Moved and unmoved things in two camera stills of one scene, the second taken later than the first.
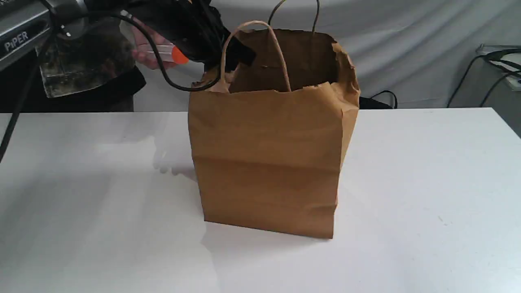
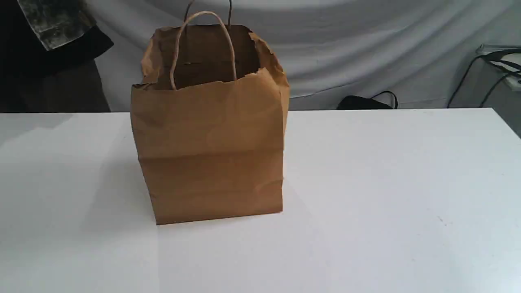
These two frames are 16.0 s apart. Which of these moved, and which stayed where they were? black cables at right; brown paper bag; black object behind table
Moved: brown paper bag
Stayed: black cables at right; black object behind table
